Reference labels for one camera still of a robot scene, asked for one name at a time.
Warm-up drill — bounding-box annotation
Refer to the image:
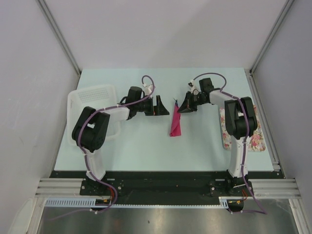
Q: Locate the floral cloth mat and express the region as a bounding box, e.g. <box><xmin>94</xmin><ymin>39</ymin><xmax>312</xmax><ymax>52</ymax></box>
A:
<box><xmin>219</xmin><ymin>105</ymin><xmax>266</xmax><ymax>152</ymax></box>

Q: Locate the aluminium frame rail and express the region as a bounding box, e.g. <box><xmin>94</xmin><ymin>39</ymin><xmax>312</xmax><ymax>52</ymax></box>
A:
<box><xmin>35</xmin><ymin>178</ymin><xmax>82</xmax><ymax>197</ymax></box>

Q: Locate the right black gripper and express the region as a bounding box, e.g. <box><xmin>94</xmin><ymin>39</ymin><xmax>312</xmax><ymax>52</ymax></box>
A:
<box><xmin>177</xmin><ymin>91</ymin><xmax>207</xmax><ymax>114</ymax></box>

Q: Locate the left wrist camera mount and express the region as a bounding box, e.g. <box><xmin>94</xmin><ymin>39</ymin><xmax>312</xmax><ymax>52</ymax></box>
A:
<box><xmin>142</xmin><ymin>83</ymin><xmax>155</xmax><ymax>96</ymax></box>

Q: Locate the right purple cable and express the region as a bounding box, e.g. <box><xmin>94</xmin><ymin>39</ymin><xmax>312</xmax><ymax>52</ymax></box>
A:
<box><xmin>189</xmin><ymin>73</ymin><xmax>269</xmax><ymax>215</ymax></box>

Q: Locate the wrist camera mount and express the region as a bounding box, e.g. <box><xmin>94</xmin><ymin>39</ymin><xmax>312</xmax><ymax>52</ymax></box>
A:
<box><xmin>188</xmin><ymin>79</ymin><xmax>199</xmax><ymax>95</ymax></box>
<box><xmin>142</xmin><ymin>83</ymin><xmax>155</xmax><ymax>96</ymax></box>

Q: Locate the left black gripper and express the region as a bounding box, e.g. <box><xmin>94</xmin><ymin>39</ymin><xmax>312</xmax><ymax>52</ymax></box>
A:
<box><xmin>135</xmin><ymin>96</ymin><xmax>169</xmax><ymax>116</ymax></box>

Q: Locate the white slotted cable duct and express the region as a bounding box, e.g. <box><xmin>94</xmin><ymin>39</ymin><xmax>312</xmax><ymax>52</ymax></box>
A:
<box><xmin>45</xmin><ymin>197</ymin><xmax>229</xmax><ymax>209</ymax></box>

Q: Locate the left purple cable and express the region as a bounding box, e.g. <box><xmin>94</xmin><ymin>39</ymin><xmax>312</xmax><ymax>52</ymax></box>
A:
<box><xmin>77</xmin><ymin>75</ymin><xmax>156</xmax><ymax>215</ymax></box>

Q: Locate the pink paper napkin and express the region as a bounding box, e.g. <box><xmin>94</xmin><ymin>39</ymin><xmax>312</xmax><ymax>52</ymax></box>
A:
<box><xmin>169</xmin><ymin>104</ymin><xmax>181</xmax><ymax>137</ymax></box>

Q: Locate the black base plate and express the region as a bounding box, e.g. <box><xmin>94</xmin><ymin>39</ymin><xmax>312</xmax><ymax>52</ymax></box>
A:
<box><xmin>50</xmin><ymin>170</ymin><xmax>285</xmax><ymax>206</ymax></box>

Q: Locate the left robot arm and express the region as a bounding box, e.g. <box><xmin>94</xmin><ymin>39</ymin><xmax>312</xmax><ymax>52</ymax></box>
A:
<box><xmin>72</xmin><ymin>86</ymin><xmax>169</xmax><ymax>195</ymax></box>

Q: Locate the white plastic basket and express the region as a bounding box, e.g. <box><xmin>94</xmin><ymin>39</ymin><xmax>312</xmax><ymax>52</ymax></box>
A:
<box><xmin>67</xmin><ymin>84</ymin><xmax>117</xmax><ymax>146</ymax></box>

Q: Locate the purple cable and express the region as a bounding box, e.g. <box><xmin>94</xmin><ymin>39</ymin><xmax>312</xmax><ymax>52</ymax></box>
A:
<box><xmin>189</xmin><ymin>73</ymin><xmax>269</xmax><ymax>215</ymax></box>
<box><xmin>77</xmin><ymin>75</ymin><xmax>156</xmax><ymax>215</ymax></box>

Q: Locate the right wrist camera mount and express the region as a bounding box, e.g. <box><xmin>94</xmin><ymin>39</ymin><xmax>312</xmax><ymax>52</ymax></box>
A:
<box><xmin>188</xmin><ymin>79</ymin><xmax>199</xmax><ymax>95</ymax></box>

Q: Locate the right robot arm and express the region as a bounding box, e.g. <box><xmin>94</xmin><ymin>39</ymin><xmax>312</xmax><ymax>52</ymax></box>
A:
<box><xmin>178</xmin><ymin>78</ymin><xmax>258</xmax><ymax>195</ymax></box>

